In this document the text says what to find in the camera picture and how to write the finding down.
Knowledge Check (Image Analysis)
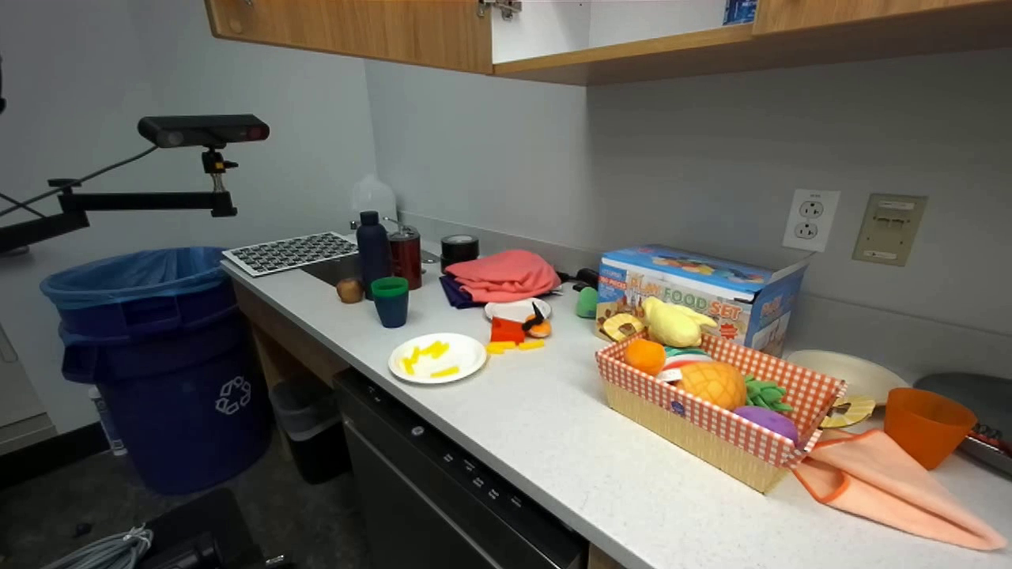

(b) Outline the small orange toy fruit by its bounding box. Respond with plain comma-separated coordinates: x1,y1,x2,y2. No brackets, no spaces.
619,335,670,381

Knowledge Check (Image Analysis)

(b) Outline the white wall outlet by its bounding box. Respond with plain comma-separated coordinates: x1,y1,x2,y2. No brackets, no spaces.
780,187,845,257

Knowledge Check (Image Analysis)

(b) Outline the small black trash bin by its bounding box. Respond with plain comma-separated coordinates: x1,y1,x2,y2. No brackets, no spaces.
269,378,353,486

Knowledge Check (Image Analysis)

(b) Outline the blue toy food box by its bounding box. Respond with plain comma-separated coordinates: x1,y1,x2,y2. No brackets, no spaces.
594,245,806,356

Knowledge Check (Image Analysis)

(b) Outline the clear plastic bottle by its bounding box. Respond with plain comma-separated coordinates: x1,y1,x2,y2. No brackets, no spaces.
351,172,401,231

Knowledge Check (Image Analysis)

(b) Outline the green cup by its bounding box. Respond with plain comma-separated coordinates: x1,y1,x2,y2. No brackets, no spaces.
366,275,412,331

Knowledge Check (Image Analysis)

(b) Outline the yellow toy slice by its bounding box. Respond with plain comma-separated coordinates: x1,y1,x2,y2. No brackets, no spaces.
819,391,880,431

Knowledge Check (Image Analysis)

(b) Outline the beige wall plate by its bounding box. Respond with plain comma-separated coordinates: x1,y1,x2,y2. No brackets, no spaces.
850,189,931,269

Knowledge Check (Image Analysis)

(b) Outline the large orange toy fruit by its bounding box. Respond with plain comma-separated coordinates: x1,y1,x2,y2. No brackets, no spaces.
676,361,754,412

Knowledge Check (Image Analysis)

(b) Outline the black dishwasher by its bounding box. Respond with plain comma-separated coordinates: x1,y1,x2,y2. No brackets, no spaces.
333,366,594,569

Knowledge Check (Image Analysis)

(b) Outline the dark blue cloth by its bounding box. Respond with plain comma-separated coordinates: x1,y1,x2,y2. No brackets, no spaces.
439,275,482,309

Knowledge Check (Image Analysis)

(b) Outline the wooden cabinet door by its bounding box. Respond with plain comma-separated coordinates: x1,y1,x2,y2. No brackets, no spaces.
203,0,496,77

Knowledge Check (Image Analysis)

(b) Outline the wooden upper cabinet body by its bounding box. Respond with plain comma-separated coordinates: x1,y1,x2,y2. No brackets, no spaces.
483,0,1012,88

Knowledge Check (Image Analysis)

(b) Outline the purple toy eggplant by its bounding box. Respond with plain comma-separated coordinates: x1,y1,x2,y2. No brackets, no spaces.
736,406,801,442

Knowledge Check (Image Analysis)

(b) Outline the red checkered basket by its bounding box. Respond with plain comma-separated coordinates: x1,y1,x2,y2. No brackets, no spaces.
593,331,848,498

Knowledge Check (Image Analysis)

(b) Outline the black stereo camera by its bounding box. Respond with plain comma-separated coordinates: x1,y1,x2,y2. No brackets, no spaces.
136,111,273,153

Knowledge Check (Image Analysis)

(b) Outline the white red toy food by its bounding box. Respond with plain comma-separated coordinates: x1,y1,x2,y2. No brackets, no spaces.
658,351,716,386

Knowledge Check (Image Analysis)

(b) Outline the blue recycling bin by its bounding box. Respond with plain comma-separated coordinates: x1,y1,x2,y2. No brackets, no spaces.
37,248,279,500

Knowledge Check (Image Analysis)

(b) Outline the green toy leaf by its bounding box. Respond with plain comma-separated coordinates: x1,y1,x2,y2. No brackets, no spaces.
742,378,790,418

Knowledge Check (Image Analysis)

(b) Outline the large white plate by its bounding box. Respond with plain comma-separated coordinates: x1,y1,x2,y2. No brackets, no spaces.
783,348,911,431

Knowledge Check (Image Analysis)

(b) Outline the black mug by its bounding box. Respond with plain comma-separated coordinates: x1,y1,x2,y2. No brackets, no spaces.
439,231,483,269

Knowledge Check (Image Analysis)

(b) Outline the yellow toy banana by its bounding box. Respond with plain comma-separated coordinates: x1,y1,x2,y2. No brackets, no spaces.
643,294,720,351

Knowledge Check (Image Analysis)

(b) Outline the green toy vegetable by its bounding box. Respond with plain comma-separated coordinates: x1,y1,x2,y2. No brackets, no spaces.
571,284,603,324

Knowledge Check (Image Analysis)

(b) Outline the white paper plate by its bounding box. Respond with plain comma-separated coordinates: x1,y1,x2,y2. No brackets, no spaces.
385,330,489,389

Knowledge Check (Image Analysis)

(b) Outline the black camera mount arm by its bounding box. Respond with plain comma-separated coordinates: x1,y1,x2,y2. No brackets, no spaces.
0,146,242,257

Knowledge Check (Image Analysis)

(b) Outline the orange plastic cup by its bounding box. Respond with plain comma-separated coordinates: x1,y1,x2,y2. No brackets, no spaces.
884,386,981,470

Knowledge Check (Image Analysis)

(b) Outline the black frying pan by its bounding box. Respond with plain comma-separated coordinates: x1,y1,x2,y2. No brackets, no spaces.
914,369,1012,477

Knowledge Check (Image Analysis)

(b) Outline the wooden sink cabinet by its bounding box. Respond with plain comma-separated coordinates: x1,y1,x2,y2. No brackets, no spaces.
235,277,358,391

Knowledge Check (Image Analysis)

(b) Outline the brown sliced toy food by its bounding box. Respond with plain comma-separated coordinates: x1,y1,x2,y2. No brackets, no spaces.
594,307,646,345

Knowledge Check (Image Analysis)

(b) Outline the dark red bottle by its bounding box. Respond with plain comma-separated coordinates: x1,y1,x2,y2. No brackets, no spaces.
385,224,423,294

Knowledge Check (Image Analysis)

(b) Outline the dark blue bottle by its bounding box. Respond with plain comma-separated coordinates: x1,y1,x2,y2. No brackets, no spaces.
353,210,395,294

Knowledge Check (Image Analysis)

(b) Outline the white grid drying rack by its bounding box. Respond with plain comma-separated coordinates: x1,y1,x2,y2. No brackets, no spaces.
219,231,362,282

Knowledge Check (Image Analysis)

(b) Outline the orange cloth napkin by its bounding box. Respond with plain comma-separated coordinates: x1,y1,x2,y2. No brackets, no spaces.
790,424,1008,553

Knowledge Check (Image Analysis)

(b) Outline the pink cloth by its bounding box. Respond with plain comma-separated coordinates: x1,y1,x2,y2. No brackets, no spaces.
439,248,564,307

